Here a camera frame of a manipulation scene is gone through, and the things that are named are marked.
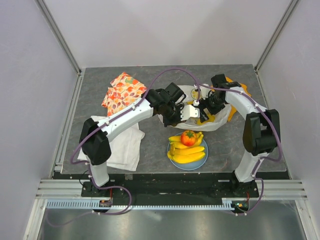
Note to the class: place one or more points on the orange cloth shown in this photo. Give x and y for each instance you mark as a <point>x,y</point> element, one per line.
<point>232,93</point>

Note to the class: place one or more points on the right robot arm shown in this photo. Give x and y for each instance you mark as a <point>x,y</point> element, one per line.
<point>261,134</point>

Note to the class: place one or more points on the blue plate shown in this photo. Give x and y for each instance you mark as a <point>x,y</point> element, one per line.
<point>193,165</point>

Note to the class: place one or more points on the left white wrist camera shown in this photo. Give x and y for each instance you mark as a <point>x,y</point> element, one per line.
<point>190,112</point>

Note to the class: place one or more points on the floral patterned cloth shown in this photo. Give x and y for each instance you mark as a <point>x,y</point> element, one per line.
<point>124,90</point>

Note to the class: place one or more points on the right aluminium frame post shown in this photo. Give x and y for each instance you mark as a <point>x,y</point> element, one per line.
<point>276,33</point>

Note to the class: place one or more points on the orange persimmon fruit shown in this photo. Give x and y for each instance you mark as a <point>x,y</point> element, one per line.
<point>188,138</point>

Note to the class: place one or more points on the large yellow banana bunch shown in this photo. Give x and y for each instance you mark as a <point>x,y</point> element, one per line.
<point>186,155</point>

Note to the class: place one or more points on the white cloth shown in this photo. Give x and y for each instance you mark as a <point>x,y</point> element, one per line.
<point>123,152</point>

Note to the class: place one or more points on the white plastic bag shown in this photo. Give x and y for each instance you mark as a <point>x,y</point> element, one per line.
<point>191,124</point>

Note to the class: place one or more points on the aluminium frame post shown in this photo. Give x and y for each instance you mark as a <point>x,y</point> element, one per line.
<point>276,33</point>
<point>58,34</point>

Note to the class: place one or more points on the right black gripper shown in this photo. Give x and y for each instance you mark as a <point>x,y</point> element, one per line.
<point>203,104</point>

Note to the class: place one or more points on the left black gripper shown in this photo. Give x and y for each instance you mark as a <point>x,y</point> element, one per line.
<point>167,123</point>

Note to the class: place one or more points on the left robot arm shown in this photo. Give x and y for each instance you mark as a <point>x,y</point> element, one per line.
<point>153,102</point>

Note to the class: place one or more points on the left aluminium frame post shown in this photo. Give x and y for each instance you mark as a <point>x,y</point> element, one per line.
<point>58,34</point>

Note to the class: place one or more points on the small yellow banana bunch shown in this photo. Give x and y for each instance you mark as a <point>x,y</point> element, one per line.
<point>176,140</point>

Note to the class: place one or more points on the light blue cable duct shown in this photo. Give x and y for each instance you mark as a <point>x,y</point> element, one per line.
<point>95,204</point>

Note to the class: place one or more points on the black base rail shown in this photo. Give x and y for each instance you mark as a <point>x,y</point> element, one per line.
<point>172,188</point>

